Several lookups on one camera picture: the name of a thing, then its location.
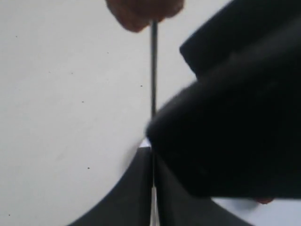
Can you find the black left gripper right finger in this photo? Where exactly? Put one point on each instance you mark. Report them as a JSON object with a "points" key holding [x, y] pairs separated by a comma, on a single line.
{"points": [[176, 207]]}

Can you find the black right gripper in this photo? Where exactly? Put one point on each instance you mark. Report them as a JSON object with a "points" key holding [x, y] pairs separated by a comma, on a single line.
{"points": [[236, 131]]}

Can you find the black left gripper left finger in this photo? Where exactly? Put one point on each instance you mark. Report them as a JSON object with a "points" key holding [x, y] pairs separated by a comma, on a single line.
{"points": [[129, 202]]}

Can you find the thin metal skewer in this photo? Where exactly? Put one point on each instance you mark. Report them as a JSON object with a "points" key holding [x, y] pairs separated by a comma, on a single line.
{"points": [[153, 102]]}

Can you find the red berry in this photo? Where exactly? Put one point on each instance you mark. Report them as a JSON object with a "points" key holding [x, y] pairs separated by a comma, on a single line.
{"points": [[264, 200], [135, 15]]}

